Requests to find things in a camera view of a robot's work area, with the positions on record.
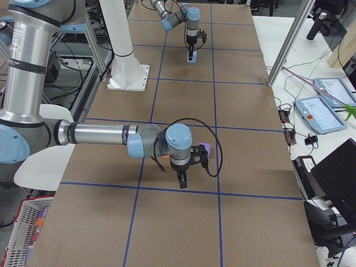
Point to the light blue foam block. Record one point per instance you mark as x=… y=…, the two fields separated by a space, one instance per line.
x=194 y=57

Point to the purple foam block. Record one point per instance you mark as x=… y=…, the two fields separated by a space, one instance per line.
x=210 y=150

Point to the orange black connector box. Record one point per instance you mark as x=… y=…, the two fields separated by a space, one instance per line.
x=284 y=116

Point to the black cylinder device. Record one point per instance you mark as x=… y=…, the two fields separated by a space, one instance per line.
x=316 y=26

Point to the near teach pendant tablet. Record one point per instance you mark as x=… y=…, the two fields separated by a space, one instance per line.
x=320 y=117

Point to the teach pendant tablet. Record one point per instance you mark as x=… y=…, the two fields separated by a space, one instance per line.
x=337 y=88
x=320 y=117

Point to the far teach pendant tablet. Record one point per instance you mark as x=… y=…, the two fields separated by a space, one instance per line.
x=337 y=88

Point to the black laptop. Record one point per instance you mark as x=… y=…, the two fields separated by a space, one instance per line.
x=335 y=174

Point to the green grabber stick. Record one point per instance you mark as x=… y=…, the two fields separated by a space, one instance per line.
x=350 y=109

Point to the white plastic basket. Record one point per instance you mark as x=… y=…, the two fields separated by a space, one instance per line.
x=24 y=231

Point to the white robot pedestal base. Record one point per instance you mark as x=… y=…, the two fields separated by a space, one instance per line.
x=127 y=73

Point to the aluminium frame post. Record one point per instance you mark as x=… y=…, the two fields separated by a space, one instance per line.
x=305 y=8

